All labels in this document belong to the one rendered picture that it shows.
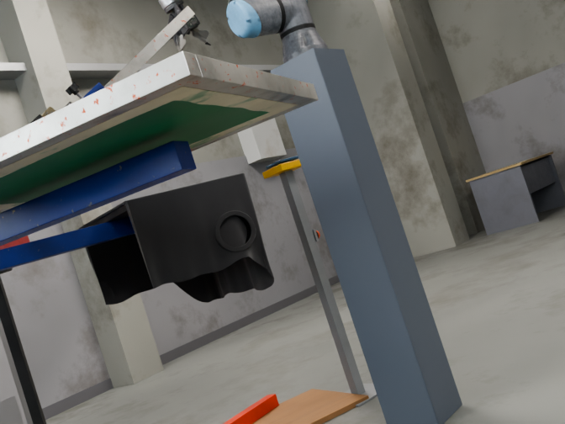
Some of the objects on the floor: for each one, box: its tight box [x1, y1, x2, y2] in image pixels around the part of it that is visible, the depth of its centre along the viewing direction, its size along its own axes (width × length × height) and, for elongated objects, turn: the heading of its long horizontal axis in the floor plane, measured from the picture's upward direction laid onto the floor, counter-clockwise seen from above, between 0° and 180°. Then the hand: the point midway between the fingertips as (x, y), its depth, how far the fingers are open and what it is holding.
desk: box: [466, 151, 565, 236], centre depth 777 cm, size 63×120×64 cm, turn 58°
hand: (197, 52), depth 274 cm, fingers open, 14 cm apart
